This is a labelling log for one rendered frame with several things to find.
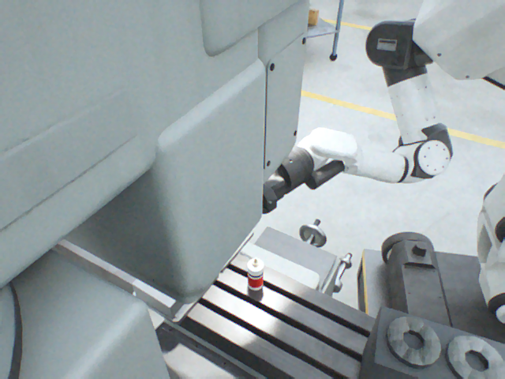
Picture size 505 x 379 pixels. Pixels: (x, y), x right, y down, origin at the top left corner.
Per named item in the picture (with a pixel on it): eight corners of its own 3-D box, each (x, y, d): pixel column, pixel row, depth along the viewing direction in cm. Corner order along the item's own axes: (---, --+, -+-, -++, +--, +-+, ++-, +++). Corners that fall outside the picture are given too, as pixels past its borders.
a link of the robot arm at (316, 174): (283, 141, 83) (319, 121, 88) (268, 167, 92) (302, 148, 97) (318, 182, 80) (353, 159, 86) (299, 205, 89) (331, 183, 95)
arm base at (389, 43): (401, 71, 104) (395, 25, 102) (453, 58, 94) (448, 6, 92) (368, 79, 95) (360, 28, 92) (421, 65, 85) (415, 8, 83)
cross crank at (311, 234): (302, 232, 164) (304, 212, 156) (328, 243, 160) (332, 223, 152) (285, 259, 154) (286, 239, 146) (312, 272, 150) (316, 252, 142)
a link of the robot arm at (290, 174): (228, 160, 80) (271, 138, 86) (230, 195, 87) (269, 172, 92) (270, 192, 73) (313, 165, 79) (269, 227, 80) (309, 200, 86)
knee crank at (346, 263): (342, 253, 168) (345, 244, 164) (356, 258, 166) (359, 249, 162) (323, 291, 154) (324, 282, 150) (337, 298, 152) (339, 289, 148)
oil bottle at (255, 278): (252, 275, 105) (252, 249, 98) (265, 281, 104) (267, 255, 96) (245, 286, 103) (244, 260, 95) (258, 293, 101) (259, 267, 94)
